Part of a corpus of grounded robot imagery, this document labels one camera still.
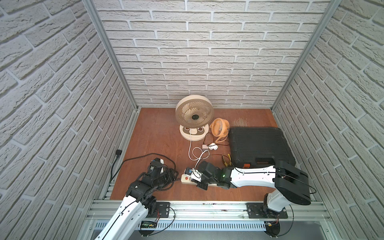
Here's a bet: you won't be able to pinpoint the beige red power strip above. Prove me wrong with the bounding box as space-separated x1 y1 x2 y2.
181 174 217 188

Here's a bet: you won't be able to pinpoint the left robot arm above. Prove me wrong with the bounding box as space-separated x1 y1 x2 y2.
95 158 167 240

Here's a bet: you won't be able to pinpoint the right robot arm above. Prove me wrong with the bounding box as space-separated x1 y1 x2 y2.
185 161 311 215

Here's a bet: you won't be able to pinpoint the white round adapter plug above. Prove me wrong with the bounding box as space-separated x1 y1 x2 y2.
208 143 219 151

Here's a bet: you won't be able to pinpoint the small orange desk fan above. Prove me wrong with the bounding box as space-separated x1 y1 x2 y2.
210 118 230 144

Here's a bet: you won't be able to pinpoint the large beige desk fan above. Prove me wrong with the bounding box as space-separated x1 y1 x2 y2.
175 95 214 142

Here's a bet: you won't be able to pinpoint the yellow black pliers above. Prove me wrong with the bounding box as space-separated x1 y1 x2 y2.
221 154 233 167

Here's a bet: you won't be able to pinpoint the black tool case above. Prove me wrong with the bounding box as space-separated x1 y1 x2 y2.
228 127 296 169

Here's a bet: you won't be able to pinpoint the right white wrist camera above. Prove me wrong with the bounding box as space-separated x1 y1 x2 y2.
185 168 202 182

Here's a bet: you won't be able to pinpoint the black small fan USB cable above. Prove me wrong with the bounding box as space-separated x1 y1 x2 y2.
203 132 230 157

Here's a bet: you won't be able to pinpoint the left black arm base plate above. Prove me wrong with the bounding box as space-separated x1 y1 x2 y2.
147 202 170 219

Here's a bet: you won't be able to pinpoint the black power strip cable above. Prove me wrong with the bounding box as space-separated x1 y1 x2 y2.
109 149 181 193

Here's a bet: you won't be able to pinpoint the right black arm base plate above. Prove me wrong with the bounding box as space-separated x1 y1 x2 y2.
246 203 288 219

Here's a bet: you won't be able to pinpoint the aluminium front frame rail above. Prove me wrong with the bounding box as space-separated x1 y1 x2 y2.
86 200 331 222

